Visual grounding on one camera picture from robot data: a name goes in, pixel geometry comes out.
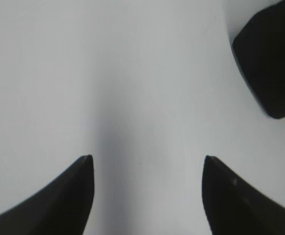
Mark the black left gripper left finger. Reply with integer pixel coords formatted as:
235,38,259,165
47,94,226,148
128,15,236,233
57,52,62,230
0,155,94,235

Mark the black tote bag with bears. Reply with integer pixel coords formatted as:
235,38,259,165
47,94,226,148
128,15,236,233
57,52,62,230
232,0,285,119

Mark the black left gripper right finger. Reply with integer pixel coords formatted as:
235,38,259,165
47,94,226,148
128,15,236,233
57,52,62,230
201,156,285,235

